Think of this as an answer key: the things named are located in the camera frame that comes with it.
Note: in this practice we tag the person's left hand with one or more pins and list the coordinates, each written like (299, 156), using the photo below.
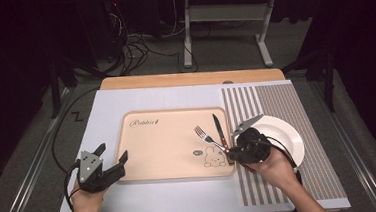
(87, 203)

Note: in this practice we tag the white metal desk frame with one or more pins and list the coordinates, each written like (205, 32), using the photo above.
(226, 12)

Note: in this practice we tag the striped placemat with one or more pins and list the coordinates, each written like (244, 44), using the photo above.
(272, 96)

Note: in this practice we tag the white board sheet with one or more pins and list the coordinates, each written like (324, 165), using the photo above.
(142, 99)

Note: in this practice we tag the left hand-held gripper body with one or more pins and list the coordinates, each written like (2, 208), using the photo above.
(87, 166)

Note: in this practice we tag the dark round table grommet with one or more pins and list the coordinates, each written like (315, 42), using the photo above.
(227, 82)

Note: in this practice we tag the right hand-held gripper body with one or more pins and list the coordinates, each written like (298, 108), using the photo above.
(252, 145)

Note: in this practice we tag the white deep plate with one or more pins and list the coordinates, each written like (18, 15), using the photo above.
(290, 139)

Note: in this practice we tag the black metal stand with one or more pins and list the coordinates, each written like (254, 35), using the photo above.
(54, 88)
(329, 76)

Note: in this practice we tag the metal floor rail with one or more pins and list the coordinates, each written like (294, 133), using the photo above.
(30, 173)
(356, 151)

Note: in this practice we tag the pink rabbit print tray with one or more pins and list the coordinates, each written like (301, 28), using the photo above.
(165, 147)

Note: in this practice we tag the person's right hand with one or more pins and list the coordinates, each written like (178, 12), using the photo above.
(279, 169)

